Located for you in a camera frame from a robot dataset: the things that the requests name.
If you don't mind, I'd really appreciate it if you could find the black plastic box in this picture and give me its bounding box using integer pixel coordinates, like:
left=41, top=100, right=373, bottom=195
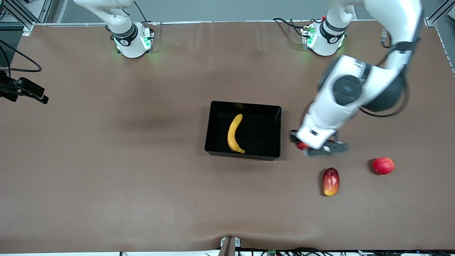
left=204, top=101, right=282, bottom=161

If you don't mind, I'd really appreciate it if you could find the yellow banana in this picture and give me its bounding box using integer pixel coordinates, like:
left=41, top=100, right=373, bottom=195
left=227, top=114, right=246, bottom=154

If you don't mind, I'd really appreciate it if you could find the red yellow mango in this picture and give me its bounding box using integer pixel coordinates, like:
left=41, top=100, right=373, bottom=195
left=322, top=167, right=340, bottom=197

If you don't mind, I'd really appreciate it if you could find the red peach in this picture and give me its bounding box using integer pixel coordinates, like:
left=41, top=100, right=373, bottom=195
left=372, top=157, right=395, bottom=175

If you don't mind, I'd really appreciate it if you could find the brown table mat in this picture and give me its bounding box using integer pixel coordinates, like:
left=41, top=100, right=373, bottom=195
left=0, top=20, right=455, bottom=254

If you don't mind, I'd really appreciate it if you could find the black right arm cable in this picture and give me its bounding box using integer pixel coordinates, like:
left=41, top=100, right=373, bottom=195
left=0, top=39, right=42, bottom=73

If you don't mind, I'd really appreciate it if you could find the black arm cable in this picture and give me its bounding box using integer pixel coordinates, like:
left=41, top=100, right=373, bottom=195
left=0, top=39, right=42, bottom=73
left=359, top=30, right=411, bottom=118

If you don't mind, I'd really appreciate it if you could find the aluminium frame profile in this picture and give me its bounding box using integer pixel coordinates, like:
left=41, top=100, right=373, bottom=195
left=0, top=0, right=54, bottom=36
left=425, top=0, right=455, bottom=28

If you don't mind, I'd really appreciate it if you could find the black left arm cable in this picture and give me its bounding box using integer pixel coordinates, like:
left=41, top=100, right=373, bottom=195
left=359, top=30, right=411, bottom=118

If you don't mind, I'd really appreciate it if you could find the black left base cable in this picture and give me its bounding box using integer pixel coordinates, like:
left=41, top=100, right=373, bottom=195
left=273, top=17, right=322, bottom=38

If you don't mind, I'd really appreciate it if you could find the black base cable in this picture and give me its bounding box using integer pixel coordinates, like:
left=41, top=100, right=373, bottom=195
left=133, top=0, right=162, bottom=27
left=273, top=17, right=322, bottom=38

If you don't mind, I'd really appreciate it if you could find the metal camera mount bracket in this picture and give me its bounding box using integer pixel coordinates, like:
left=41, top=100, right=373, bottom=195
left=219, top=236, right=241, bottom=256

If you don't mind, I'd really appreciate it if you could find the black right base cable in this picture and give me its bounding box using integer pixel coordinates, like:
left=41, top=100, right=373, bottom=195
left=133, top=0, right=162, bottom=27

